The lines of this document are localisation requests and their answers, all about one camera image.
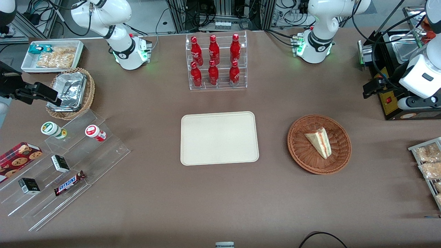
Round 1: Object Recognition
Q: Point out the triangular sandwich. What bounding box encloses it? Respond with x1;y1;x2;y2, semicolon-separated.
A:
305;127;332;159

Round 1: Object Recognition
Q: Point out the light tan wicker basket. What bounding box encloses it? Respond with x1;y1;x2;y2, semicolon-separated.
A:
45;68;95;121

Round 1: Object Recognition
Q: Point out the tray with packaged snacks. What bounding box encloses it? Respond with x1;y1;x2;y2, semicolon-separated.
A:
408;137;441;211

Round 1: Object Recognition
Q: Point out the brown round wicker basket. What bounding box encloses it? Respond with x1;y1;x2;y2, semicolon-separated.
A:
287;114;352;175

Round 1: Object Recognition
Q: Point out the beige plastic tray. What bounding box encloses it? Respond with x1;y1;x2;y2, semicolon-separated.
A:
180;111;259;166

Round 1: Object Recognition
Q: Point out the black food warmer appliance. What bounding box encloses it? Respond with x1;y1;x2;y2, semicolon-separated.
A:
358;5;441;121

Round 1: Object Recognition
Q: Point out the white rectangular bin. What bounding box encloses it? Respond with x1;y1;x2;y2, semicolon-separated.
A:
21;40;85;74

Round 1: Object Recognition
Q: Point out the green lid sunflower cup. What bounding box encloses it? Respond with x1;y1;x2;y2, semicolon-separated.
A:
41;122;68;140

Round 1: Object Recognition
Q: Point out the clear bag of chips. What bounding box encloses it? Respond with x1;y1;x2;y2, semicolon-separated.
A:
36;46;77;69

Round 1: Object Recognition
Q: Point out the teal snack packet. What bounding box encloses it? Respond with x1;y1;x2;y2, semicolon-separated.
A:
28;44;53;55

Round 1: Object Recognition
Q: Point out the red tartan cookie box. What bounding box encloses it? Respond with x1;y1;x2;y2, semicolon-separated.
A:
0;142;43;184

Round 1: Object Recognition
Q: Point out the red lid small cup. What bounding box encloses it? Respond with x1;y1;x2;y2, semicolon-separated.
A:
85;125;107;142

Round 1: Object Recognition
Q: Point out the black box white text panel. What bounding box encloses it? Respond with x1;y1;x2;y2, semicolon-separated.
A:
51;155;71;173

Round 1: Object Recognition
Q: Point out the black box gold Face print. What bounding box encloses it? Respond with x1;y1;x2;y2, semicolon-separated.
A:
18;178;41;195

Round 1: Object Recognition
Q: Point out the clear acrylic step shelf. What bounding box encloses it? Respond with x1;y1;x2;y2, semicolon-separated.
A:
0;109;131;232

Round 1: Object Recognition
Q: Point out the Snickers chocolate bar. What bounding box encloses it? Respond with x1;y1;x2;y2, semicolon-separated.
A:
54;170;86;197

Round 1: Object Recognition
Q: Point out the red cola bottle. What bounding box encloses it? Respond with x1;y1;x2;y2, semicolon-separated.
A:
230;33;241;63
191;36;204;66
229;60;240;86
208;60;219;86
208;35;220;65
190;61;203;88

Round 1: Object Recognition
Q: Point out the clear acrylic bottle rack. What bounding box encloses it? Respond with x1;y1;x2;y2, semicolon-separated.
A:
185;31;248;91

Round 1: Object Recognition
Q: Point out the metal equipment rack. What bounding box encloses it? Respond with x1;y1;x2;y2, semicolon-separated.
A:
165;0;276;32

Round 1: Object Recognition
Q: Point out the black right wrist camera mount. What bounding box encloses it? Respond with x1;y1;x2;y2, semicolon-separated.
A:
0;61;22;97

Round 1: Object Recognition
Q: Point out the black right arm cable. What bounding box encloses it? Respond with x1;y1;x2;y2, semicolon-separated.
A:
54;0;93;37

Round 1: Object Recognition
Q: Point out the aluminium extrusion frame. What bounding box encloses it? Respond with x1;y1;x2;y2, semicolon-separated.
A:
14;0;66;39

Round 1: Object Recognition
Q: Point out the black looped cable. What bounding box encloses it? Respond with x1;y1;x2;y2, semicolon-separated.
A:
298;231;348;248

